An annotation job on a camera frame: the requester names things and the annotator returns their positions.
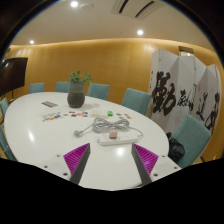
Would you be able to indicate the teal chair behind pot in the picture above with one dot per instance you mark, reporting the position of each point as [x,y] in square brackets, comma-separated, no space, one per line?
[99,91]

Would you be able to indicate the teal chair far left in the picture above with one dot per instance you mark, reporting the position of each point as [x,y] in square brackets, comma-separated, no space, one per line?
[4,106]

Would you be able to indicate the teal chair left back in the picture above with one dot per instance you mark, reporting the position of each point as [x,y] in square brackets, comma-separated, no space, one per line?
[36,87]

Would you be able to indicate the dark grey plant pot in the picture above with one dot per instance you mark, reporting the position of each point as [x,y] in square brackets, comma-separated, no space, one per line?
[76,96]

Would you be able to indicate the teal chair left front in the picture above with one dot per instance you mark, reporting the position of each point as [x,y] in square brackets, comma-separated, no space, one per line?
[5,147]

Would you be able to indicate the black wall television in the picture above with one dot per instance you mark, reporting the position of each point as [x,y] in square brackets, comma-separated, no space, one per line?
[12,74]

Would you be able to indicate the white power strip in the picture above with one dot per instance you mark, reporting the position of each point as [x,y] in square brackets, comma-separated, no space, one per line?
[122,138]

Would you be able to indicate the white folding calligraphy screen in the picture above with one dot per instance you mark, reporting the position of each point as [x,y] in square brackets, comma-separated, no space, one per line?
[181,85]

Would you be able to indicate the ceiling air vent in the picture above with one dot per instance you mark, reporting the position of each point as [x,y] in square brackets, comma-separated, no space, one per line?
[138,9]

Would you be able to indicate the teal chair right front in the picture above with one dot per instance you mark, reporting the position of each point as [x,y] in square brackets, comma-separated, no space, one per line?
[193,136]

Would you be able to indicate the dark flat card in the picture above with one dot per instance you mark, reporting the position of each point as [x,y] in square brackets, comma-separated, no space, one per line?
[49,104]

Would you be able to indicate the green small block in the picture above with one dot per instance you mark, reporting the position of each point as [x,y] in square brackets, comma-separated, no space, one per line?
[110,113]

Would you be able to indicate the teal chair right back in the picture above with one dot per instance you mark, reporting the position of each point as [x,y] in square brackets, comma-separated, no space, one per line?
[136,100]

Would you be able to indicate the colourful small pieces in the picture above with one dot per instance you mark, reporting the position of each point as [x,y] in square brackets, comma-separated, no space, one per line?
[76,114]
[51,116]

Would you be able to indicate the teal chair centre back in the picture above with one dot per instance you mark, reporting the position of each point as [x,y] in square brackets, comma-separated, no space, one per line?
[62,87]

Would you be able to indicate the pink charger plug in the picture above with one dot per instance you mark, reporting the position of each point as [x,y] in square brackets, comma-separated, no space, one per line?
[113,134]

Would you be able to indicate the green potted plant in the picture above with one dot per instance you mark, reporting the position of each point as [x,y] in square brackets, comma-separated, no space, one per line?
[78,77]

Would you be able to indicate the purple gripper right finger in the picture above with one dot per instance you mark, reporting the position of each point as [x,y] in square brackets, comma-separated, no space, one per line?
[145,161]

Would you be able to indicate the colourful small pieces left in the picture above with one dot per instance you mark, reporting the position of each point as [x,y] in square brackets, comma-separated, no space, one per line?
[51,116]

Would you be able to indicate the colourful small pieces centre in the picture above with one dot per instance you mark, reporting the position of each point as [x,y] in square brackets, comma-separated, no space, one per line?
[76,114]

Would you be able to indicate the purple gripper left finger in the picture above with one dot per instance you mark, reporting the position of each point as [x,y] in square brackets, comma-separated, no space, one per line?
[76,161]

